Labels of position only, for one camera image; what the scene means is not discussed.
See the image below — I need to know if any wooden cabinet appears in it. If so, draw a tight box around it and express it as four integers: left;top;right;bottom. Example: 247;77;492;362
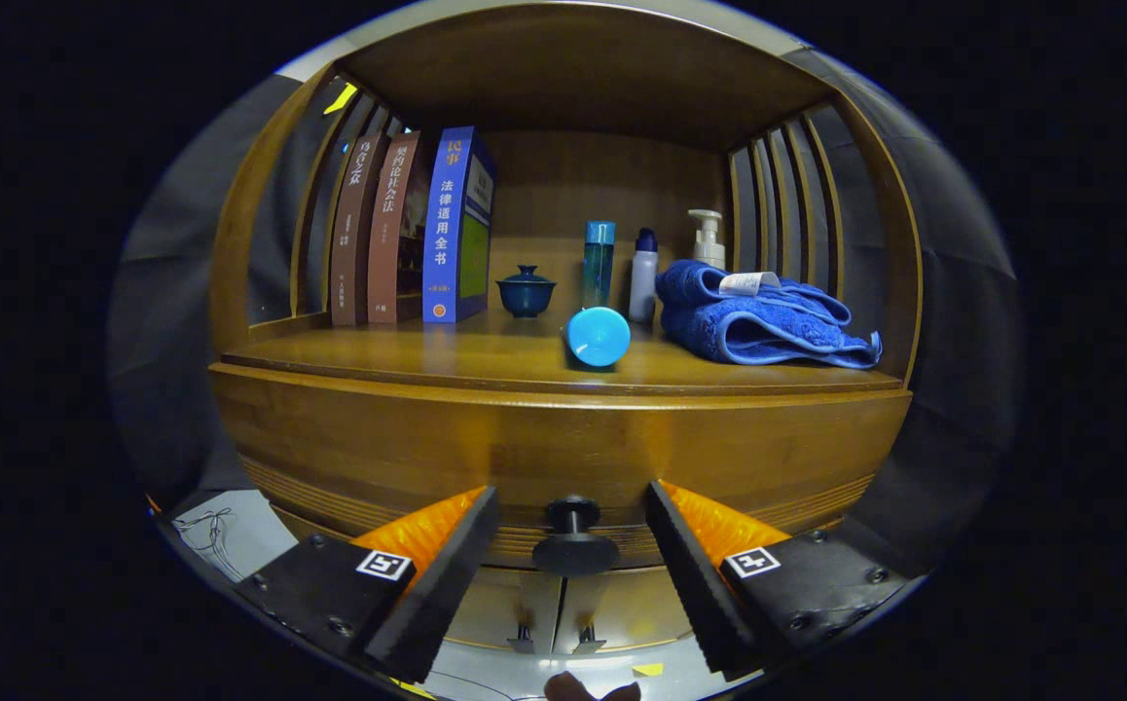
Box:
208;0;925;655

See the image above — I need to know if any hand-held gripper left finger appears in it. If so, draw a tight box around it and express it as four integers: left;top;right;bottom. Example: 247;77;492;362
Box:
233;485;501;684

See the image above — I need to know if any reddish brown book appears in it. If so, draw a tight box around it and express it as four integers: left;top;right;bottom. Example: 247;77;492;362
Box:
367;129;433;325

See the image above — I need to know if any thin black floor cable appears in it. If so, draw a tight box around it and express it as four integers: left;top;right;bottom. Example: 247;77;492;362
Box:
172;506;234;580

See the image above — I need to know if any wooden countertop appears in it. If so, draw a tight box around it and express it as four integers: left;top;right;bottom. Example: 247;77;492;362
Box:
221;310;905;397

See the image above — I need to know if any white bottle with blue cap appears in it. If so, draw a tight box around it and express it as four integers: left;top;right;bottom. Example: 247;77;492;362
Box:
629;228;660;324

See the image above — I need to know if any dark brown book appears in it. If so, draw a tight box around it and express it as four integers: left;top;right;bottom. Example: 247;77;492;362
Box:
330;133;391;327

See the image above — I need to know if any clear teal bottle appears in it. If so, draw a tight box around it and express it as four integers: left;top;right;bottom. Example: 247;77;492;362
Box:
582;220;617;311

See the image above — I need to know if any folded blue towel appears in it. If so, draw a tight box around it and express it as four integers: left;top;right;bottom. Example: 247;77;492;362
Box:
655;258;884;370

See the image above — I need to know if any blue cosmetic tube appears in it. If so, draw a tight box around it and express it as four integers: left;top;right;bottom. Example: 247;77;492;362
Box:
563;306;633;369

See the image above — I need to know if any blue lidded teacup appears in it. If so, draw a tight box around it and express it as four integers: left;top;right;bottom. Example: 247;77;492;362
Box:
495;265;558;319

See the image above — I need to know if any thick blue book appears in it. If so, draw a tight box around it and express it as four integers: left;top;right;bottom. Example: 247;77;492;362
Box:
422;125;498;324

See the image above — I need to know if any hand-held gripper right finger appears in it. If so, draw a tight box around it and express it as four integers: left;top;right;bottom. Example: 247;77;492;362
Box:
643;479;910;683

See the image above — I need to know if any white pump bottle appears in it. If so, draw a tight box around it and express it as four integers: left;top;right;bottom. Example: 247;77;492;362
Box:
687;208;727;271

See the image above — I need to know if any wooden drawer with black knob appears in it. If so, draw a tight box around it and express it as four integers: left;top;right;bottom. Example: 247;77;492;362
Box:
208;362;915;577

